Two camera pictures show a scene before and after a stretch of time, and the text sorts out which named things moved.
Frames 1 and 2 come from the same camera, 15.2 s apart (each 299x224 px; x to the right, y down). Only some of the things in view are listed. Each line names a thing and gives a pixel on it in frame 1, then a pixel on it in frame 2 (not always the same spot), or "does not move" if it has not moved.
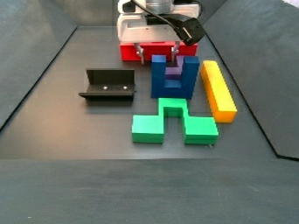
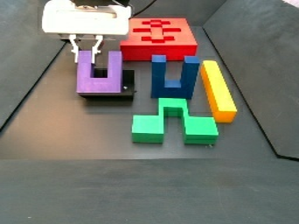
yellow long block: [219, 93] does not move
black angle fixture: [111, 84] does not move
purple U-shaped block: [172, 72] → [99, 85]
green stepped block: [200, 129] does not move
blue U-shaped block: [172, 88] does not move
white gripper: [132, 27] → [64, 17]
